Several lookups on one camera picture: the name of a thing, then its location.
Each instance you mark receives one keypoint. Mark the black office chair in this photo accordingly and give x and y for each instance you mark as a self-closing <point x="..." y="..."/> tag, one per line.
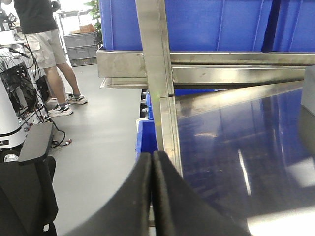
<point x="28" y="205"/>

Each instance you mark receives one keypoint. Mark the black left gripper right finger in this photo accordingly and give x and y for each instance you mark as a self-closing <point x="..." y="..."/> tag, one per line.
<point x="179" y="211"/>

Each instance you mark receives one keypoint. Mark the large blue bin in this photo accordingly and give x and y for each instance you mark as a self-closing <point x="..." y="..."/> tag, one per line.
<point x="193" y="25"/>
<point x="290" y="27"/>

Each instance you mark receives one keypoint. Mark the large blue bin right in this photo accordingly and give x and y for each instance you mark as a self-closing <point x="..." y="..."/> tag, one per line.
<point x="290" y="27"/>

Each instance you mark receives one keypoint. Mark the stainless steel shelf frame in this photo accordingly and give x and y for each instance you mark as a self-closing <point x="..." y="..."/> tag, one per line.
<point x="219" y="111"/>

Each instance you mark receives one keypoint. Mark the small blue bin under table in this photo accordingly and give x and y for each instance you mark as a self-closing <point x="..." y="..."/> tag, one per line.
<point x="146" y="133"/>

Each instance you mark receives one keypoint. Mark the large blue bin left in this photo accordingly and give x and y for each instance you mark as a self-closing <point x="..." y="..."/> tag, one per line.
<point x="193" y="25"/>

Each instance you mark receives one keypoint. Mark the white robot base with cables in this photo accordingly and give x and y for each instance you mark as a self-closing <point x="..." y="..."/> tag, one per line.
<point x="22" y="101"/>

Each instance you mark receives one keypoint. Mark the person in black shirt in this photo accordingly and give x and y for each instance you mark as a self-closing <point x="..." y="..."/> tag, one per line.
<point x="41" y="31"/>

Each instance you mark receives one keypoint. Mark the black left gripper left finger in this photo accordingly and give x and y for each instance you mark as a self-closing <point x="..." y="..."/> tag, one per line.
<point x="127" y="212"/>

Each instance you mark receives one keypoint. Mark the gray stacked crates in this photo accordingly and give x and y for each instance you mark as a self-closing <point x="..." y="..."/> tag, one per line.
<point x="81" y="48"/>

